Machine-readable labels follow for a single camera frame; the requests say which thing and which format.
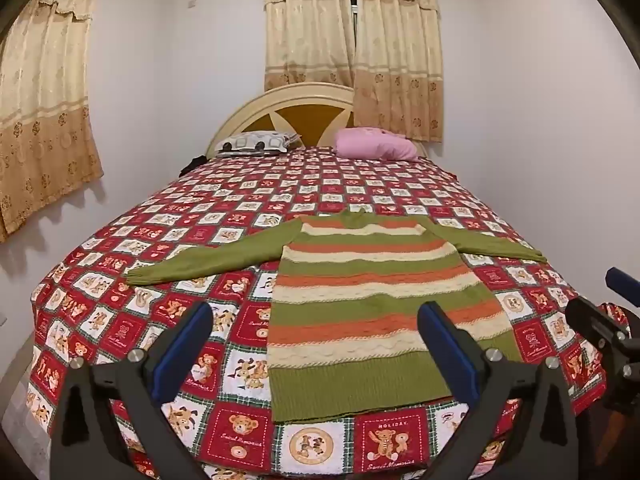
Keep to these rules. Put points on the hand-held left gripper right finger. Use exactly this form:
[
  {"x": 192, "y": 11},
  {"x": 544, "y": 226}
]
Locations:
[{"x": 446, "y": 342}]

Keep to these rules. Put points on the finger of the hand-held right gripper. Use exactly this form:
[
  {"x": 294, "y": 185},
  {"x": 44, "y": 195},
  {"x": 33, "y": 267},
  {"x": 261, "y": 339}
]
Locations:
[
  {"x": 592, "y": 317},
  {"x": 622, "y": 286}
]

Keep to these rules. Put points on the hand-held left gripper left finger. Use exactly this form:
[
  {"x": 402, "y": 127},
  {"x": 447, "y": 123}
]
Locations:
[{"x": 185, "y": 347}]

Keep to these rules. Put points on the green orange striped knit sweater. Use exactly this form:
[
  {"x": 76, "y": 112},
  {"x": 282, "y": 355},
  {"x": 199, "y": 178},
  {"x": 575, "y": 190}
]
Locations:
[{"x": 370, "y": 310}]

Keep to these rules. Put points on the red checkered bear print blanket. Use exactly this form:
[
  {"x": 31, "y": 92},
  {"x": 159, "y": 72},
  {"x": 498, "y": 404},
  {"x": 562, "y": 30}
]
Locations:
[{"x": 150, "y": 240}]

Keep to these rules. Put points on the white bed base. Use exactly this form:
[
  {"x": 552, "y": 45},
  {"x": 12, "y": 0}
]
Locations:
[{"x": 30, "y": 435}]

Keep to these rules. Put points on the dark cloth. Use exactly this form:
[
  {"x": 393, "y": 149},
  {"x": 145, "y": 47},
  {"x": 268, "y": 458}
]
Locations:
[{"x": 192, "y": 166}]

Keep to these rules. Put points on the pink pillow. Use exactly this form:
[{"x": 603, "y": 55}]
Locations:
[{"x": 375, "y": 146}]

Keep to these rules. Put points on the white patterned pillow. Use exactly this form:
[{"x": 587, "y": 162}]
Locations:
[{"x": 255, "y": 142}]

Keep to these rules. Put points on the cream and brown headboard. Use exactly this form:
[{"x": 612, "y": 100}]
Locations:
[{"x": 300, "y": 115}]

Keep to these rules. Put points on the beige floral window curtain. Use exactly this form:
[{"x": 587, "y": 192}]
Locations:
[{"x": 45, "y": 125}]

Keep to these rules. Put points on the beige floral curtain panel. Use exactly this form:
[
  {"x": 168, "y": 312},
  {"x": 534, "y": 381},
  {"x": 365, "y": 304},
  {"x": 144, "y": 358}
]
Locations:
[
  {"x": 400, "y": 60},
  {"x": 307, "y": 30}
]

